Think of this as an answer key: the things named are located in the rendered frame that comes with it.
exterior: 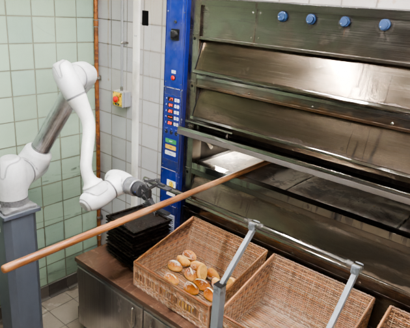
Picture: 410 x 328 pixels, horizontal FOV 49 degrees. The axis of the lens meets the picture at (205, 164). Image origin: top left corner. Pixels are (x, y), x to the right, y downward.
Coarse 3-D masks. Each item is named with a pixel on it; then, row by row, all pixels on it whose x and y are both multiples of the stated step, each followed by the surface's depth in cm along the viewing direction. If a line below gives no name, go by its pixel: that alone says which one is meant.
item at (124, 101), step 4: (116, 92) 290; (120, 92) 288; (124, 92) 288; (128, 92) 290; (124, 96) 289; (128, 96) 291; (120, 100) 289; (124, 100) 290; (128, 100) 292; (116, 104) 292; (120, 104) 290; (124, 104) 290; (128, 104) 293
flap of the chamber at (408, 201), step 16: (192, 128) 261; (224, 144) 232; (256, 144) 242; (272, 160) 215; (304, 160) 220; (320, 176) 200; (336, 176) 196; (368, 176) 206; (368, 192) 187; (384, 192) 183
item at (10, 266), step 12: (252, 168) 260; (216, 180) 237; (192, 192) 222; (156, 204) 205; (168, 204) 210; (132, 216) 194; (96, 228) 181; (108, 228) 184; (72, 240) 172; (84, 240) 176; (36, 252) 162; (48, 252) 164; (12, 264) 154; (24, 264) 157
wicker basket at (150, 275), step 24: (168, 240) 263; (192, 240) 276; (216, 240) 264; (240, 240) 254; (144, 264) 253; (216, 264) 263; (240, 264) 253; (144, 288) 245; (168, 288) 231; (192, 312) 231
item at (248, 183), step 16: (240, 176) 252; (272, 192) 237; (288, 192) 236; (304, 208) 226; (320, 208) 220; (336, 208) 220; (352, 224) 211; (368, 224) 206; (384, 224) 207; (400, 240) 198
